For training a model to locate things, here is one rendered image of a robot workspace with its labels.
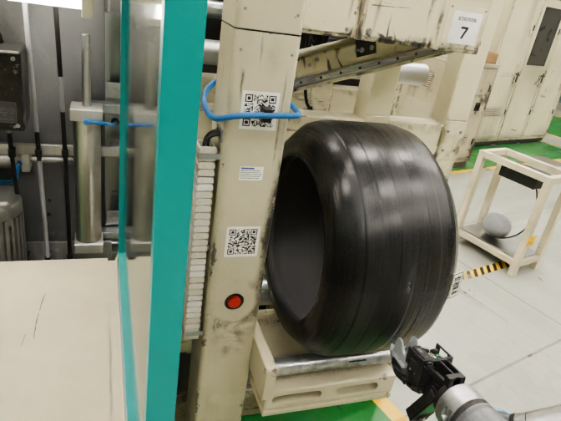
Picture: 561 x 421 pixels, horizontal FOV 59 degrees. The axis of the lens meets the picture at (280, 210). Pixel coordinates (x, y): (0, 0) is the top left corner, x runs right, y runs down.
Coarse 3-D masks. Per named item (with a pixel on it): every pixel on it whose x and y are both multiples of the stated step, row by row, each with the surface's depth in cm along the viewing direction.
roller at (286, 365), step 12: (276, 360) 119; (288, 360) 119; (300, 360) 120; (312, 360) 121; (324, 360) 122; (336, 360) 123; (348, 360) 124; (360, 360) 125; (372, 360) 127; (384, 360) 128; (288, 372) 119; (300, 372) 120
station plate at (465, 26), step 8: (456, 16) 128; (464, 16) 129; (472, 16) 129; (480, 16) 130; (456, 24) 129; (464, 24) 130; (472, 24) 130; (480, 24) 131; (456, 32) 130; (464, 32) 131; (472, 32) 131; (448, 40) 130; (456, 40) 131; (464, 40) 132; (472, 40) 132
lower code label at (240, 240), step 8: (232, 232) 106; (240, 232) 106; (248, 232) 107; (256, 232) 108; (232, 240) 107; (240, 240) 107; (248, 240) 108; (256, 240) 108; (232, 248) 108; (240, 248) 108; (248, 248) 109; (256, 248) 109; (224, 256) 108; (232, 256) 108
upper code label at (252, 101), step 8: (248, 96) 93; (256, 96) 94; (264, 96) 94; (272, 96) 95; (248, 104) 94; (256, 104) 95; (264, 104) 95; (272, 104) 96; (240, 112) 94; (240, 120) 95; (248, 120) 96; (256, 120) 96; (272, 120) 97; (240, 128) 96; (248, 128) 96; (256, 128) 97; (264, 128) 97; (272, 128) 98
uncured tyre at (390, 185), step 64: (320, 128) 113; (384, 128) 115; (320, 192) 105; (384, 192) 99; (448, 192) 106; (320, 256) 152; (384, 256) 97; (448, 256) 103; (320, 320) 106; (384, 320) 103
